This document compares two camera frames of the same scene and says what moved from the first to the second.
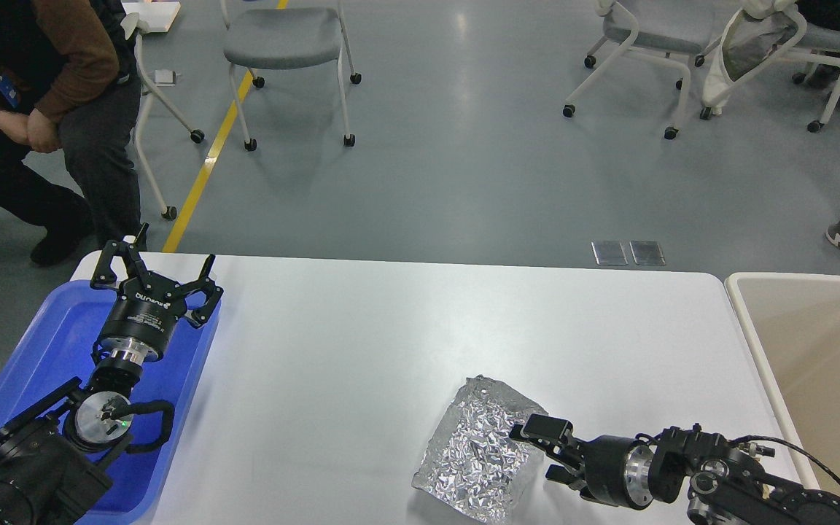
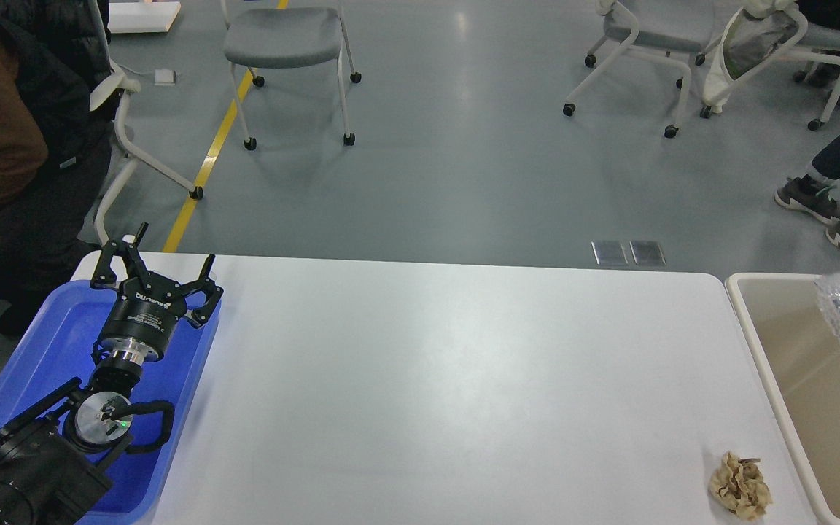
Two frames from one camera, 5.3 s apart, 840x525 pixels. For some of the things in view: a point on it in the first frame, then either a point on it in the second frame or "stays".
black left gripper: (148, 305) stays
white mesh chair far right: (756, 32) stays
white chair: (133, 31) to (114, 89)
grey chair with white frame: (285, 38) stays
